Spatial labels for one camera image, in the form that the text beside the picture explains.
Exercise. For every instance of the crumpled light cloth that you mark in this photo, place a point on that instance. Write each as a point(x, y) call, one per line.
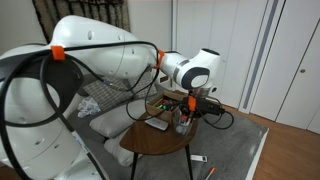
point(88, 106)

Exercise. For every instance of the woven striped wall hanging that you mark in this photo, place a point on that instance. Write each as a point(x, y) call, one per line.
point(110, 13)

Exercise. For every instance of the small white nightstand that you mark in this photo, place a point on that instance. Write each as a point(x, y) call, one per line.
point(164, 79)

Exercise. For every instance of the green marker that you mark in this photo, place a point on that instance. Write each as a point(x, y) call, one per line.
point(163, 107)

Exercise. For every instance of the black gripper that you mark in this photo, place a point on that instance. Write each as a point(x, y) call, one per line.
point(190, 113)

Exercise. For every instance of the glue stick with orange cap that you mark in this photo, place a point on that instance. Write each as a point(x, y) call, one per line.
point(184, 118)

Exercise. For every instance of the metal mesh pen holder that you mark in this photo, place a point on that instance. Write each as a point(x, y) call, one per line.
point(182, 130)

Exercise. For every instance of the grey checked pillow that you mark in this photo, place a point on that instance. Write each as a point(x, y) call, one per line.
point(106, 94)
point(150, 90)

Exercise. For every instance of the white closet doors with knobs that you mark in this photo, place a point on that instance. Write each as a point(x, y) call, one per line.
point(293, 50)

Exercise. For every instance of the dark wooden table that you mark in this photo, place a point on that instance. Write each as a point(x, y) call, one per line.
point(153, 140)

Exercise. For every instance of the white marker with orange cap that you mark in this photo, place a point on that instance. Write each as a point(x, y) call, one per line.
point(210, 173)

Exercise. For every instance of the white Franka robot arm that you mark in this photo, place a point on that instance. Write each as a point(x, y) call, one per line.
point(100, 56)

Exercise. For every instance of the silver grey glasses case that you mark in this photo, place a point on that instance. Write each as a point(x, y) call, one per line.
point(156, 123)

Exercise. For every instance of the small white flat device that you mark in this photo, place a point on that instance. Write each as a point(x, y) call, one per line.
point(198, 158)

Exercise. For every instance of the white bifold closet doors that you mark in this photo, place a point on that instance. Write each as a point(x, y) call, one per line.
point(233, 40)

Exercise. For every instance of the light grey pillow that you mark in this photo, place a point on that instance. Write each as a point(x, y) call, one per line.
point(116, 150)
point(110, 125)

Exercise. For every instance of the brown cardboard box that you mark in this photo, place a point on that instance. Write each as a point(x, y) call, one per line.
point(159, 113)

